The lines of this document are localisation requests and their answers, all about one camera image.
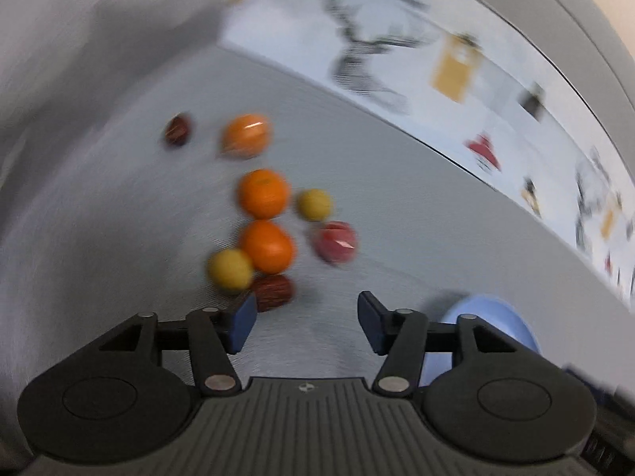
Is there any small yellow round fruit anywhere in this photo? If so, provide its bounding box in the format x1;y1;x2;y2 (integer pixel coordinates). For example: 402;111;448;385
206;249;256;290
296;188;334;222

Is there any plastic-wrapped orange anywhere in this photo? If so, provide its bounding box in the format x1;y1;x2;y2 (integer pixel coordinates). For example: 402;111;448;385
218;114;275;160

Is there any light blue bowl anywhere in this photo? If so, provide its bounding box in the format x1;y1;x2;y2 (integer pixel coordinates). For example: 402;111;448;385
421;294;543;388

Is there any plastic-wrapped red apple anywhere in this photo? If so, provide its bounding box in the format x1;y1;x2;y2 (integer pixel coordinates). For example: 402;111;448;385
312;221;359;265

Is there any dark red date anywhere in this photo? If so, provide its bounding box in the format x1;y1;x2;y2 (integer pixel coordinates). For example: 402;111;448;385
164;113;194;148
250;274;297;313

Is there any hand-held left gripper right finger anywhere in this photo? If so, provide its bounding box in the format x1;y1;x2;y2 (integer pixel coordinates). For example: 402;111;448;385
357;290;521;397

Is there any bare orange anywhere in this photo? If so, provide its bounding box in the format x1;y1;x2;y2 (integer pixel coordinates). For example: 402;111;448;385
237;169;291;220
239;220;297;275

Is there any folded grey printed quilt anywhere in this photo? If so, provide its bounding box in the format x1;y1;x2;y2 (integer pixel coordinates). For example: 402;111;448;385
0;0;234;269

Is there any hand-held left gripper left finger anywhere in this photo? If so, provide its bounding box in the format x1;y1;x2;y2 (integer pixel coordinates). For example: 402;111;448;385
99;292;259;397

